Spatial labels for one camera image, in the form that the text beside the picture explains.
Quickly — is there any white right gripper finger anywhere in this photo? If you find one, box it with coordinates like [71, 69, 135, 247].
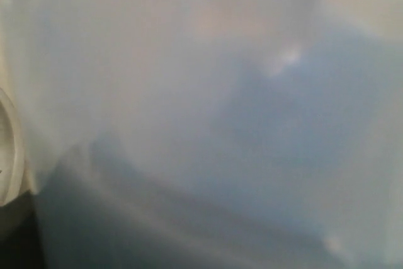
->
[1, 89, 25, 207]

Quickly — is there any blue soap pump bottle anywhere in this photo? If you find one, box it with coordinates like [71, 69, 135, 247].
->
[16, 0, 402, 268]

